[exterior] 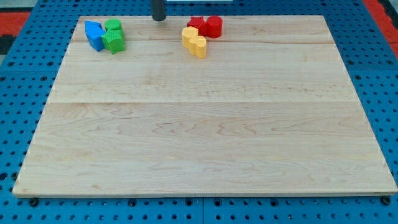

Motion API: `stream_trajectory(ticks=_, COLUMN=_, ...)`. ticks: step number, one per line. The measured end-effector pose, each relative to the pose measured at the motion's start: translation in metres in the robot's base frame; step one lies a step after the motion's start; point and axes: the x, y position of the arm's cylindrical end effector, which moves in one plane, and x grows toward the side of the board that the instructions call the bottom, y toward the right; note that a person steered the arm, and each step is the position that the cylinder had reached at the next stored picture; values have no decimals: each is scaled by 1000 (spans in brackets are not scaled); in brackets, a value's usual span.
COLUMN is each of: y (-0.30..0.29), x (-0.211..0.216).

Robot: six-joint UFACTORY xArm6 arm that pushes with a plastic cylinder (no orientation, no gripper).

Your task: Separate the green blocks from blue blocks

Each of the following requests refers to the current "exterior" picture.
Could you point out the red star block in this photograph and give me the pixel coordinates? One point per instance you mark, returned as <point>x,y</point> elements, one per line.
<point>198,23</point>

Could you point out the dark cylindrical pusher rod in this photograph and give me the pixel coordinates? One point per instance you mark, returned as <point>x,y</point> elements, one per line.
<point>158,10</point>

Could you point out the yellow heart block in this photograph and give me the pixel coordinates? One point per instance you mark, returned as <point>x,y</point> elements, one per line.
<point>197,46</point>

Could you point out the green star block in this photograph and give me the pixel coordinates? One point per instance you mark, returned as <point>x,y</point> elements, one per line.
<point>113,40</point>

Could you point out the yellow hexagon block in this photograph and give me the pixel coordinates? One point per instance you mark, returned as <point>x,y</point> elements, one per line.
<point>187,34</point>

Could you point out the wooden board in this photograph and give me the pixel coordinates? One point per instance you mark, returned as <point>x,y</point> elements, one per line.
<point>269,112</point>

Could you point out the blue pentagon block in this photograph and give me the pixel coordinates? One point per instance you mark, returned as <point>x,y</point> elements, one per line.
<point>94,38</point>

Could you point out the blue cube block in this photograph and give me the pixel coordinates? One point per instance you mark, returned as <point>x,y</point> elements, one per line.
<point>92,25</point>

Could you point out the green cylinder block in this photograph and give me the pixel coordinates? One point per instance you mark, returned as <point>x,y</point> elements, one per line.
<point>113,24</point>

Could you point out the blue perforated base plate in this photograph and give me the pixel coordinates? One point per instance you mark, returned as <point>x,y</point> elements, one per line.
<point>30,68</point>

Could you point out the red cylinder block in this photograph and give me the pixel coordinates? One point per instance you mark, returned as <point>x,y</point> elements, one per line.
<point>214,26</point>

